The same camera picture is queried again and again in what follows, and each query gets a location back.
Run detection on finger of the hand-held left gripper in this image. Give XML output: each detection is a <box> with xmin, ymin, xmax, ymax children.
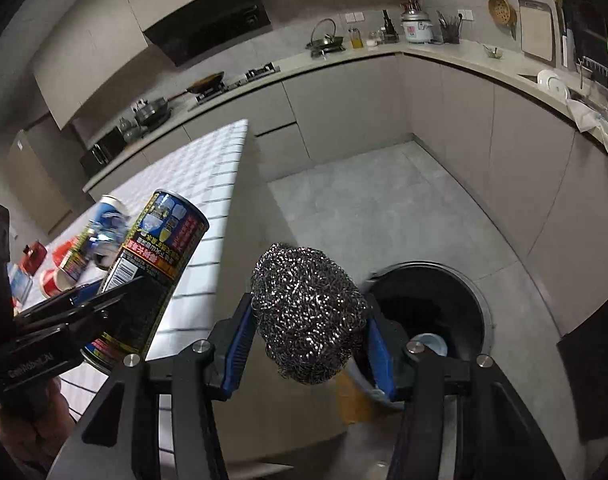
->
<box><xmin>59</xmin><ymin>274</ymin><xmax>173</xmax><ymax>358</ymax></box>
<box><xmin>11</xmin><ymin>280</ymin><xmax>127</xmax><ymax>323</ymax></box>

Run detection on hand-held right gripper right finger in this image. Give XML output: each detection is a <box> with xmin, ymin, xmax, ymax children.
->
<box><xmin>366</xmin><ymin>310</ymin><xmax>567</xmax><ymax>480</ymax></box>

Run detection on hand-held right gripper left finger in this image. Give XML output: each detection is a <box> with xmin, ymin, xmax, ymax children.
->
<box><xmin>46</xmin><ymin>292</ymin><xmax>257</xmax><ymax>480</ymax></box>

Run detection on blue bowl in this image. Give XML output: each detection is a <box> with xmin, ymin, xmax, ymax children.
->
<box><xmin>413</xmin><ymin>332</ymin><xmax>449</xmax><ymax>360</ymax></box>

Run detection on blue soda can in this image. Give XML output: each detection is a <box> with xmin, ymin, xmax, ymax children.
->
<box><xmin>91</xmin><ymin>235</ymin><xmax>122</xmax><ymax>268</ymax></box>

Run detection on steel wool scrubber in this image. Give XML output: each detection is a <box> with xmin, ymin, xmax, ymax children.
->
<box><xmin>250</xmin><ymin>242</ymin><xmax>369</xmax><ymax>386</ymax></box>

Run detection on black bucket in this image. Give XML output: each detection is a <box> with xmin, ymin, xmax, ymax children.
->
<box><xmin>361</xmin><ymin>260</ymin><xmax>495</xmax><ymax>401</ymax></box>

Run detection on person's left hand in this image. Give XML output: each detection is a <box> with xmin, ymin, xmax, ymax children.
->
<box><xmin>0</xmin><ymin>377</ymin><xmax>77</xmax><ymax>461</ymax></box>

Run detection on blue white tub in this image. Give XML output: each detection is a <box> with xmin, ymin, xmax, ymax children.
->
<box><xmin>8</xmin><ymin>264</ymin><xmax>34</xmax><ymax>307</ymax></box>

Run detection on wooden stool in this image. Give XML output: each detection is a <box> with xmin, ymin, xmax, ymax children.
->
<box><xmin>334</xmin><ymin>372</ymin><xmax>399</xmax><ymax>426</ymax></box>

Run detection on beige refrigerator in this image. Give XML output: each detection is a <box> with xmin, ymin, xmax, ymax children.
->
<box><xmin>4</xmin><ymin>130</ymin><xmax>70</xmax><ymax>236</ymax></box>

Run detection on beige kitchen island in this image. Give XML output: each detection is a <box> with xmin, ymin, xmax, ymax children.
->
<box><xmin>211</xmin><ymin>125</ymin><xmax>349</xmax><ymax>441</ymax></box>

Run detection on black microwave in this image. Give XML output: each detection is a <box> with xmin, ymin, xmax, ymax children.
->
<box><xmin>79</xmin><ymin>127</ymin><xmax>127</xmax><ymax>178</ymax></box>

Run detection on green ceramic jar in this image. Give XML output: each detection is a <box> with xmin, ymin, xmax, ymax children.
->
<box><xmin>116</xmin><ymin>117</ymin><xmax>142</xmax><ymax>143</ymax></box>

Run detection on black lidded wok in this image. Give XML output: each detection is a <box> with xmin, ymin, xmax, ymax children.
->
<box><xmin>133</xmin><ymin>99</ymin><xmax>172</xmax><ymax>128</ymax></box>

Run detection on black built-in appliance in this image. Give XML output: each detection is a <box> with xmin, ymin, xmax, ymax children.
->
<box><xmin>556</xmin><ymin>310</ymin><xmax>608</xmax><ymax>443</ymax></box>

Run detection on frying pan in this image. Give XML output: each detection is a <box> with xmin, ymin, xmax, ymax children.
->
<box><xmin>169</xmin><ymin>71</ymin><xmax>225</xmax><ymax>101</ymax></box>

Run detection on black gas stove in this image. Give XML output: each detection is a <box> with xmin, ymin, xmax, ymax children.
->
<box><xmin>196</xmin><ymin>61</ymin><xmax>281</xmax><ymax>106</ymax></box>

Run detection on beige lower cabinets with countertop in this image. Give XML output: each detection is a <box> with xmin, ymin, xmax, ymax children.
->
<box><xmin>81</xmin><ymin>42</ymin><xmax>608</xmax><ymax>336</ymax></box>

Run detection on black range hood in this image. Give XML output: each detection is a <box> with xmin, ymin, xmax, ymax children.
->
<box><xmin>143</xmin><ymin>0</ymin><xmax>272</xmax><ymax>67</ymax></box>

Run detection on beige upper cabinets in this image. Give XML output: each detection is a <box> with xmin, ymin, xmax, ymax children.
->
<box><xmin>31</xmin><ymin>0</ymin><xmax>432</xmax><ymax>131</ymax></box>

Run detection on white cloth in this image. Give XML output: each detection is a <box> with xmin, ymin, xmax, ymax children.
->
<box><xmin>566</xmin><ymin>97</ymin><xmax>608</xmax><ymax>158</ymax></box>

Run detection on kettle on stove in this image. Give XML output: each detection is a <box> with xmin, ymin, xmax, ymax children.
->
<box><xmin>310</xmin><ymin>18</ymin><xmax>345</xmax><ymax>58</ymax></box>

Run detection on white plate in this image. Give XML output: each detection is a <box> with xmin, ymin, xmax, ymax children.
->
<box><xmin>536</xmin><ymin>69</ymin><xmax>570</xmax><ymax>101</ymax></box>

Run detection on white rice cooker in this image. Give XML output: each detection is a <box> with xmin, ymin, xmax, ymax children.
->
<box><xmin>401</xmin><ymin>7</ymin><xmax>435</xmax><ymax>45</ymax></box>

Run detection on black utensil holder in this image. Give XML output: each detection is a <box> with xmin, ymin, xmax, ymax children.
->
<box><xmin>436</xmin><ymin>10</ymin><xmax>462</xmax><ymax>45</ymax></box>

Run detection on metal dish rack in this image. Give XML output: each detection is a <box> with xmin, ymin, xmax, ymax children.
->
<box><xmin>576</xmin><ymin>57</ymin><xmax>608</xmax><ymax>86</ymax></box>

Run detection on white cutting board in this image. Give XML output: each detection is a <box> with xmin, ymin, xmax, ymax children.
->
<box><xmin>518</xmin><ymin>0</ymin><xmax>557</xmax><ymax>63</ymax></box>

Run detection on bamboo strainer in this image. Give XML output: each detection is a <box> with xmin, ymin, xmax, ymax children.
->
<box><xmin>488</xmin><ymin>0</ymin><xmax>518</xmax><ymax>41</ymax></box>

